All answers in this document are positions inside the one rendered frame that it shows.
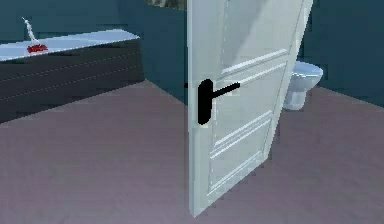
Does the white panelled room door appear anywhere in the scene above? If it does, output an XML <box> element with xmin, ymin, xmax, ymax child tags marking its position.
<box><xmin>186</xmin><ymin>0</ymin><xmax>315</xmax><ymax>219</ymax></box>

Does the dark cabinet with pale top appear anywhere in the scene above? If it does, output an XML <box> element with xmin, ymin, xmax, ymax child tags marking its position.
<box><xmin>0</xmin><ymin>28</ymin><xmax>146</xmax><ymax>124</ymax></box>

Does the red and white brush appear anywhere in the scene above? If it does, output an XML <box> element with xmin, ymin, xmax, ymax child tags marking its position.
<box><xmin>21</xmin><ymin>16</ymin><xmax>49</xmax><ymax>54</ymax></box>

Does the framed wall picture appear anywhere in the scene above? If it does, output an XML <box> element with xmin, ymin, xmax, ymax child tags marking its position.
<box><xmin>145</xmin><ymin>0</ymin><xmax>188</xmax><ymax>11</ymax></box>

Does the black door handle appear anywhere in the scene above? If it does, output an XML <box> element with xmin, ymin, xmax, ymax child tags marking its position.
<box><xmin>197</xmin><ymin>78</ymin><xmax>241</xmax><ymax>126</ymax></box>

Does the white toilet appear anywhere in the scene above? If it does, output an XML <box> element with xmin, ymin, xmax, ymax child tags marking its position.
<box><xmin>283</xmin><ymin>60</ymin><xmax>324</xmax><ymax>112</ymax></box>

